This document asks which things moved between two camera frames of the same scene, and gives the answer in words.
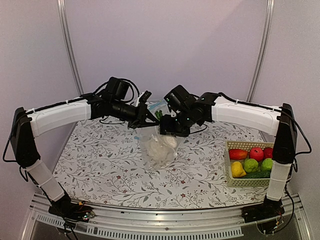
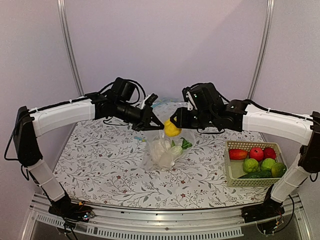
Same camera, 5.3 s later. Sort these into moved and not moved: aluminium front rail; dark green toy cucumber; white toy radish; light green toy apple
Moved: white toy radish
Not moved: light green toy apple; dark green toy cucumber; aluminium front rail
